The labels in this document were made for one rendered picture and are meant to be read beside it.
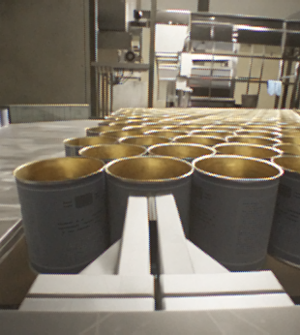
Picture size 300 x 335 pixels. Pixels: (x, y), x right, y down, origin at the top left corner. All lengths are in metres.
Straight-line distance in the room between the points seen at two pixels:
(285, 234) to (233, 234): 0.05
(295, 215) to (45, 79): 2.93
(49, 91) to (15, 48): 0.56
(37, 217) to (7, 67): 3.05
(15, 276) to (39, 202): 0.07
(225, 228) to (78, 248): 0.11
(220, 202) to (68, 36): 2.89
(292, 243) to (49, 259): 0.19
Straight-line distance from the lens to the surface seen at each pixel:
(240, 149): 0.30
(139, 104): 3.13
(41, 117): 1.51
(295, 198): 0.21
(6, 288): 0.22
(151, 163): 0.22
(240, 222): 0.18
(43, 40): 3.08
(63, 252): 0.19
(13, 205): 0.39
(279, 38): 3.73
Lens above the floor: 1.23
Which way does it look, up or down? 16 degrees down
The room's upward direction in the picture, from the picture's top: 2 degrees clockwise
